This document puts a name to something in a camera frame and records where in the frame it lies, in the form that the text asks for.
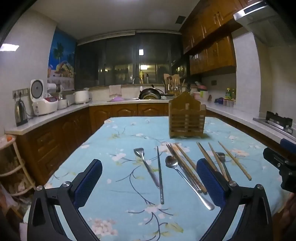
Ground wooden upper cabinets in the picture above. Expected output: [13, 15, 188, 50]
[180, 0, 262, 75]

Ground wooden utensil holder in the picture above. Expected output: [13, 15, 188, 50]
[168, 91, 207, 139]

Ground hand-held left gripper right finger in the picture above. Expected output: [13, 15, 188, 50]
[196, 158, 273, 241]

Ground white round cooker pot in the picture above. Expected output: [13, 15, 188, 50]
[74, 90, 90, 104]

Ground wooden chopstick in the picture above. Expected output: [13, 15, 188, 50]
[208, 142, 229, 182]
[175, 143, 208, 194]
[218, 141, 252, 181]
[196, 142, 220, 173]
[169, 143, 205, 194]

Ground dark kitchen window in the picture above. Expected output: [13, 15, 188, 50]
[76, 31, 185, 90]

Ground small metal spoon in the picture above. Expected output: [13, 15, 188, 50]
[216, 152, 232, 182]

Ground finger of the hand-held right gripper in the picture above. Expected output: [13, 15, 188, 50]
[263, 147, 296, 173]
[280, 138, 296, 151]

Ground wooden base cabinets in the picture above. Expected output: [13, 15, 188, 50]
[16, 103, 285, 186]

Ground black wok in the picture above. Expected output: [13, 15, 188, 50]
[139, 88, 174, 100]

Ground dish rack with utensils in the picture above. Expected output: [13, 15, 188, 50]
[163, 73, 183, 96]

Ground white storage rack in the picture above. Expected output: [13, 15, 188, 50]
[0, 134, 36, 197]

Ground beach fruit wall poster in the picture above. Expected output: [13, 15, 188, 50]
[47, 30, 77, 91]

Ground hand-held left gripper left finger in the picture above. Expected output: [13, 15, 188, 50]
[27, 159, 103, 241]

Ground white stone countertop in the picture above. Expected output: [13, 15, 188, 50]
[5, 98, 296, 142]

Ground beige dish cloth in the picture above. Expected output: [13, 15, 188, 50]
[109, 85, 122, 98]

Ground large metal spoon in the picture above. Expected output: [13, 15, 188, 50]
[165, 155, 215, 210]

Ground metal spoon, flat head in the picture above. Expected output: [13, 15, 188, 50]
[133, 148, 161, 189]

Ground gas stove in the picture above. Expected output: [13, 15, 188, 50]
[253, 111, 296, 137]

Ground wall socket strip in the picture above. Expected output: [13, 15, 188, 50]
[12, 88, 30, 98]

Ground steel range hood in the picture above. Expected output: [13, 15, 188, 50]
[233, 0, 294, 48]

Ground floral blue tablecloth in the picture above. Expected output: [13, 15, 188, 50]
[23, 116, 289, 241]

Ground chrome sink faucet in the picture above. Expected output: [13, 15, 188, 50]
[132, 76, 143, 93]

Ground steel electric kettle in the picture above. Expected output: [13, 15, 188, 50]
[14, 98, 28, 127]

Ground white rice cooker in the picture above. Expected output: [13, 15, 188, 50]
[30, 79, 59, 116]

